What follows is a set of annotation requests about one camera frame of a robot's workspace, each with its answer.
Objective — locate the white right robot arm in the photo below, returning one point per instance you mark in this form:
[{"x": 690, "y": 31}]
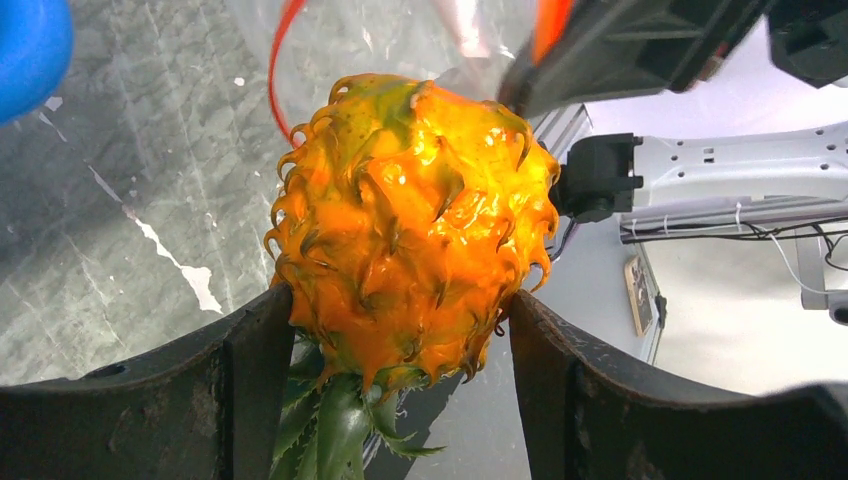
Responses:
[{"x": 608, "y": 174}]

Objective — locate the clear zip top bag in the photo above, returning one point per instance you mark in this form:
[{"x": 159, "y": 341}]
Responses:
[{"x": 467, "y": 47}]

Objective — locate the blue plastic bin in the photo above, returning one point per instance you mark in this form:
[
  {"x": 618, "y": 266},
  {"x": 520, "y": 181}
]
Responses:
[{"x": 36, "y": 48}]

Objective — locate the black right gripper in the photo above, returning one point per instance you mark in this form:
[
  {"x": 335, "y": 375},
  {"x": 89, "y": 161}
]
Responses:
[{"x": 808, "y": 40}]

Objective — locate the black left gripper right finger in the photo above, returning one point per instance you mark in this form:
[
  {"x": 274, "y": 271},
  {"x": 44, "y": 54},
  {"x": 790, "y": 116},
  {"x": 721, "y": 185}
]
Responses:
[{"x": 591, "y": 411}]

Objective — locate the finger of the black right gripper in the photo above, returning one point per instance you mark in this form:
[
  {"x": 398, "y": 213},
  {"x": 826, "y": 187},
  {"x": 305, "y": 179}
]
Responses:
[{"x": 587, "y": 51}]

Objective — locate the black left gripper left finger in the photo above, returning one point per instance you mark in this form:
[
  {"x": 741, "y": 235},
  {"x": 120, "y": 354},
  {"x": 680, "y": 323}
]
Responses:
[{"x": 204, "y": 406}]

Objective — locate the orange toy pineapple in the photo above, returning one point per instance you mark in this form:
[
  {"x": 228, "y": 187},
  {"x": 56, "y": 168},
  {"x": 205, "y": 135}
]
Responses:
[{"x": 408, "y": 219}]

